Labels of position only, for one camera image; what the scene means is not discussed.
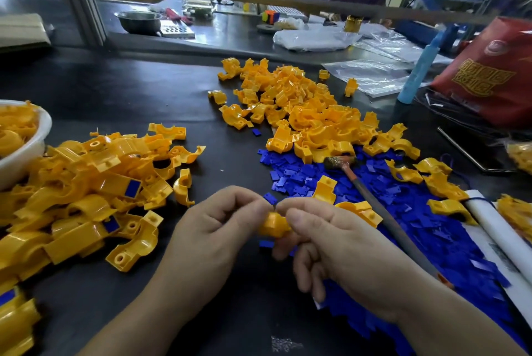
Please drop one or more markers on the person's left hand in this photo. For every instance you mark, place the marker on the person's left hand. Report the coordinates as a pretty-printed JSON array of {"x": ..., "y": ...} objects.
[{"x": 208, "y": 243}]

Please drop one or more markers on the person's right hand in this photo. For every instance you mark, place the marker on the person's right hand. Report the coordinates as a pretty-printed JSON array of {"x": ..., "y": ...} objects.
[{"x": 353, "y": 260}]

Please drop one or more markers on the person's right little finger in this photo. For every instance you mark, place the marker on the person's right little finger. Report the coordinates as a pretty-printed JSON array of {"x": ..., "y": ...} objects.
[{"x": 319, "y": 285}]

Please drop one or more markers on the person's right middle finger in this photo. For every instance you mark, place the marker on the person's right middle finger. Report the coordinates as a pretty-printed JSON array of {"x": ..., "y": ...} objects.
[{"x": 286, "y": 247}]

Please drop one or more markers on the person's right thumb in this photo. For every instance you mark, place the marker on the person's right thumb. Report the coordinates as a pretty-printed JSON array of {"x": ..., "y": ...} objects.
[{"x": 305, "y": 222}]

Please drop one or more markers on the person's left thumb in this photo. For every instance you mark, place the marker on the person's left thumb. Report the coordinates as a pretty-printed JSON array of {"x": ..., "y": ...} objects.
[{"x": 249, "y": 220}]

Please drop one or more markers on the single yellow plastic clamp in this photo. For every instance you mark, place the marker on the single yellow plastic clamp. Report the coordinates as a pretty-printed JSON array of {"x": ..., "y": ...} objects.
[{"x": 273, "y": 226}]

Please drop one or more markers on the person's right forearm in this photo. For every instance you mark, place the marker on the person's right forearm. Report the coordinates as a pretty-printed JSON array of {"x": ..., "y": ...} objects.
[{"x": 449, "y": 322}]

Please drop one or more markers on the person's left forearm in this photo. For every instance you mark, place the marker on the person's left forearm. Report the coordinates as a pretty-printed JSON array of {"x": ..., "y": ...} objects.
[{"x": 141, "y": 318}]

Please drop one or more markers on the heap of loose yellow clamps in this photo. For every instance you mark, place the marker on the heap of loose yellow clamps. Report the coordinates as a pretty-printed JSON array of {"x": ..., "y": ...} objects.
[{"x": 303, "y": 114}]

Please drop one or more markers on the pile of blue plastic tiles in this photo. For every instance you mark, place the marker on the pile of blue plastic tiles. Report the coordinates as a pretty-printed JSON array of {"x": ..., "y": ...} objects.
[{"x": 432, "y": 235}]

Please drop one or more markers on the clear plastic bag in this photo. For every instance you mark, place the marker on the clear plastic bag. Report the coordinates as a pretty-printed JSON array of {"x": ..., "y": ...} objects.
[
  {"x": 399, "y": 48},
  {"x": 370, "y": 75}
]

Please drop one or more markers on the pile of assembled yellow clamps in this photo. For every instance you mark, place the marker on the pile of assembled yellow clamps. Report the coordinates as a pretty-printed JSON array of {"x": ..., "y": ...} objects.
[{"x": 83, "y": 193}]

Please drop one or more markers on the white plastic bag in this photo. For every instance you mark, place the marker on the white plastic bag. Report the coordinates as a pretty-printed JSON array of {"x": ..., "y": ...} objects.
[{"x": 311, "y": 39}]

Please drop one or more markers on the white paper roll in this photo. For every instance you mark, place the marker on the white paper roll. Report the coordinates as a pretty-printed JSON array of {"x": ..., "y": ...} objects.
[{"x": 503, "y": 231}]

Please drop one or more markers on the light blue plastic bottle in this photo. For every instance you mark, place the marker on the light blue plastic bottle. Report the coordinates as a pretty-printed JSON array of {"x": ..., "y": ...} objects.
[{"x": 419, "y": 69}]

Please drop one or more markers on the tape roll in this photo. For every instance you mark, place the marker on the tape roll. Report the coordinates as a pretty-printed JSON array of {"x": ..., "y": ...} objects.
[{"x": 267, "y": 28}]

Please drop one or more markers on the grey calculator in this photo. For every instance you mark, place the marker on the grey calculator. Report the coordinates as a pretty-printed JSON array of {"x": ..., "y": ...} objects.
[{"x": 178, "y": 30}]

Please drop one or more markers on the gold shiny cup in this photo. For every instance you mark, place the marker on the gold shiny cup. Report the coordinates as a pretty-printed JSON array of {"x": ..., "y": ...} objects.
[{"x": 353, "y": 24}]

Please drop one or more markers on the multicoloured small block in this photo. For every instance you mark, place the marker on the multicoloured small block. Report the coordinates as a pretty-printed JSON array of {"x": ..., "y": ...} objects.
[{"x": 271, "y": 16}]

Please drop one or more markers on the small cluster of yellow clamps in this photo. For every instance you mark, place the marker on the small cluster of yellow clamps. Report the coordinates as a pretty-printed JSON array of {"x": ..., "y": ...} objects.
[{"x": 517, "y": 214}]

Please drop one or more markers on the bag of yellow parts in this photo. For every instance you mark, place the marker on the bag of yellow parts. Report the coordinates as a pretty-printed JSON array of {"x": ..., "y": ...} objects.
[{"x": 521, "y": 156}]

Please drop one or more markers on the metal bowl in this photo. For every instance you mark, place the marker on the metal bowl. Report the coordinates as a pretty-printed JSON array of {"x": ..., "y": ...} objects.
[{"x": 139, "y": 22}]

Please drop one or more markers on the white plastic bowl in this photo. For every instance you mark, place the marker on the white plastic bowl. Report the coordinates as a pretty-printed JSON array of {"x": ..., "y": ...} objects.
[{"x": 25, "y": 160}]

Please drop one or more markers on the red bag with gold print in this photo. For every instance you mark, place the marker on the red bag with gold print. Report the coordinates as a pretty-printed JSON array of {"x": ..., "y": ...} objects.
[{"x": 490, "y": 73}]

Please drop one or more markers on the yellow parts in bowl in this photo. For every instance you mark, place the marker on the yellow parts in bowl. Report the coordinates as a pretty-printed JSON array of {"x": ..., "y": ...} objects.
[{"x": 14, "y": 125}]

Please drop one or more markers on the beige cardboard sheet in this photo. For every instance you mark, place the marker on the beige cardboard sheet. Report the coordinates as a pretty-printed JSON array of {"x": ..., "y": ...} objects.
[{"x": 23, "y": 31}]

